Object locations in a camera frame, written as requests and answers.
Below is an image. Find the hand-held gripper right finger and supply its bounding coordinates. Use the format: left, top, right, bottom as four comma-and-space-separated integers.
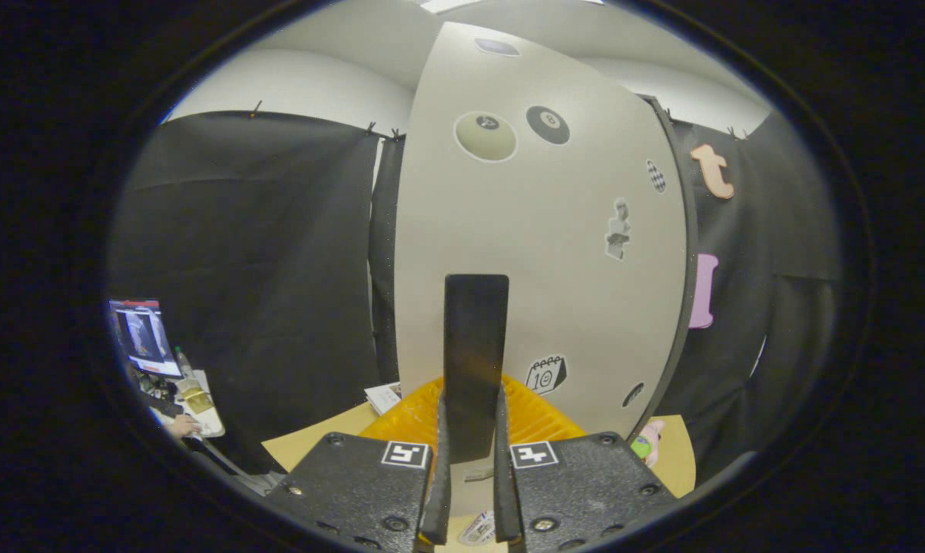
493, 375, 678, 553

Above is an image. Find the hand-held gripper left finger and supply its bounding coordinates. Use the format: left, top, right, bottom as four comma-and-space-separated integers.
267, 376, 453, 553

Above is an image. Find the white canvas shoe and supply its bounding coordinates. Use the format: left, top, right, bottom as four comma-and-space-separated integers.
459, 511, 498, 547

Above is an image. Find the white shoe cabinet door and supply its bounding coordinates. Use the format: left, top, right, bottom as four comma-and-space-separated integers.
393, 22, 690, 517

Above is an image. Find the grey shoe cabinet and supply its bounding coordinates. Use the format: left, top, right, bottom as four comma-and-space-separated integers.
639, 94, 701, 425

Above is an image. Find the green plush toy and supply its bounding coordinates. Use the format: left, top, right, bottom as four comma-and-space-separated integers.
630, 419, 665, 468

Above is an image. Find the white book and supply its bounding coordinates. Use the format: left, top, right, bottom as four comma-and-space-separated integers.
364, 381, 403, 416

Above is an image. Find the white side desk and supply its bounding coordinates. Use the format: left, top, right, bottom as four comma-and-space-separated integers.
149, 370, 226, 439

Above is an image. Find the black backdrop cloth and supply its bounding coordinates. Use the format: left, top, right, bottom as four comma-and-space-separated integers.
109, 110, 844, 486

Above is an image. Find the computer monitor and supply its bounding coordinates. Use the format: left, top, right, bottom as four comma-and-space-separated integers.
109, 298, 184, 379

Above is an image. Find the long ceiling light panel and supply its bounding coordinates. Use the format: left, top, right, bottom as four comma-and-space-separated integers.
420, 0, 606, 13

